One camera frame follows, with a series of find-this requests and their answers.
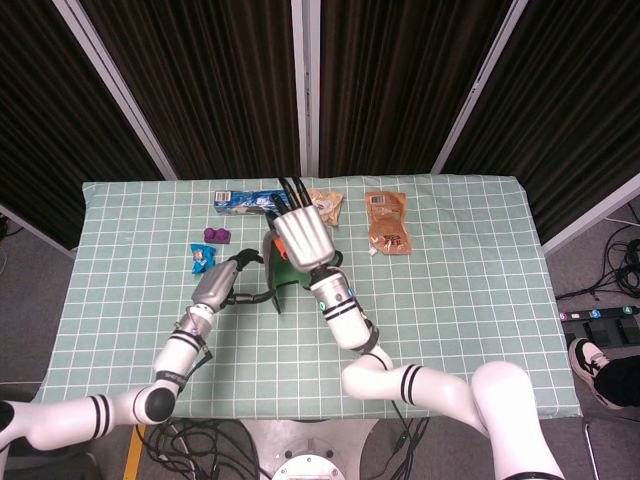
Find thin metal stool leg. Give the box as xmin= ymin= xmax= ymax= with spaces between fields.
xmin=582 ymin=421 xmax=601 ymax=480

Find black floor cable bundle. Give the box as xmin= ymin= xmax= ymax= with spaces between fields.
xmin=137 ymin=418 xmax=261 ymax=480

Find black tangled side cables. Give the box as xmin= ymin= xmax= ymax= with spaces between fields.
xmin=554 ymin=219 xmax=640 ymax=301

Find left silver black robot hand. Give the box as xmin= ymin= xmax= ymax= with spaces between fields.
xmin=191 ymin=247 xmax=276 ymax=314

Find black white sneaker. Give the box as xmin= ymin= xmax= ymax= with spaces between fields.
xmin=568 ymin=337 xmax=626 ymax=411

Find green checked tablecloth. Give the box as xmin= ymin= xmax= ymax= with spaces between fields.
xmin=34 ymin=173 xmax=584 ymax=421

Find blue crumpled snack wrapper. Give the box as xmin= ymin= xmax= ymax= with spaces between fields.
xmin=189 ymin=242 xmax=217 ymax=275

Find brown spouted sauce pouch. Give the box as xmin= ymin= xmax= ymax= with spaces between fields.
xmin=363 ymin=191 xmax=414 ymax=257

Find clear bag of pale snacks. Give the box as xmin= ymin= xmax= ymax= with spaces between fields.
xmin=307 ymin=188 xmax=346 ymax=229

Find blue cookie box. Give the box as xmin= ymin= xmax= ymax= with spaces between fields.
xmin=213 ymin=188 xmax=284 ymax=217

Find yellow floor tape strip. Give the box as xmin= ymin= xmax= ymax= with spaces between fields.
xmin=123 ymin=424 xmax=149 ymax=480

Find black trouser leg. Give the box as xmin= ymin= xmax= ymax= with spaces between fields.
xmin=594 ymin=355 xmax=640 ymax=409

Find black numbered foot pedal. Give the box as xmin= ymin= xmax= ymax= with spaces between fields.
xmin=559 ymin=304 xmax=640 ymax=349

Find dark ribbed partition panel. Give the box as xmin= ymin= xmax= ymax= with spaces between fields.
xmin=432 ymin=0 xmax=640 ymax=254
xmin=319 ymin=0 xmax=516 ymax=177
xmin=0 ymin=0 xmax=179 ymax=259
xmin=79 ymin=0 xmax=301 ymax=180

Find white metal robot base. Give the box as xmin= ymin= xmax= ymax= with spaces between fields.
xmin=239 ymin=418 xmax=376 ymax=480

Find black cable with inline plug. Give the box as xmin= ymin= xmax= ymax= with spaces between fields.
xmin=359 ymin=399 xmax=431 ymax=480

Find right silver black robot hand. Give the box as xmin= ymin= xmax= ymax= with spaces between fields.
xmin=264 ymin=175 xmax=336 ymax=271

